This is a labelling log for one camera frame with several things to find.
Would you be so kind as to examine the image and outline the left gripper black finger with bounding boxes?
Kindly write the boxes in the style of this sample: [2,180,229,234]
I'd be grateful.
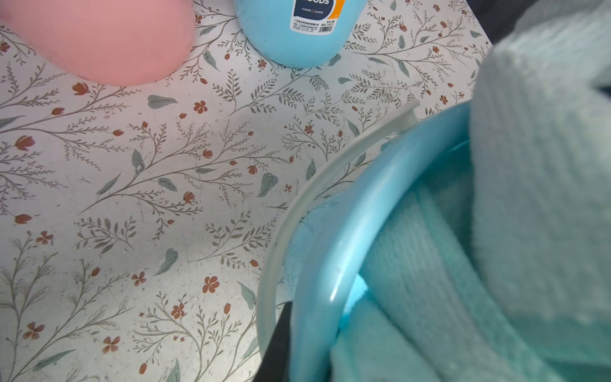
[253,302,293,382]

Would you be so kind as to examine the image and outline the teal plastic bucket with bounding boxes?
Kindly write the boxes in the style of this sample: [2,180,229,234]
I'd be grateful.
[233,0,367,68]
[256,102,470,381]

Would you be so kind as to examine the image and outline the mint green microfiber cloth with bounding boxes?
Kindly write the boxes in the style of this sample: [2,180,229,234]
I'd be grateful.
[330,1,610,381]

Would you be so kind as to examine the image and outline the pink plastic bucket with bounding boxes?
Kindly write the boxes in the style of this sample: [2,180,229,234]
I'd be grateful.
[1,0,195,86]

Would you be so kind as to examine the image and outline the floral patterned table mat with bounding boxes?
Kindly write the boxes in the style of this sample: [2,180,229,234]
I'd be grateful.
[1,1,490,381]

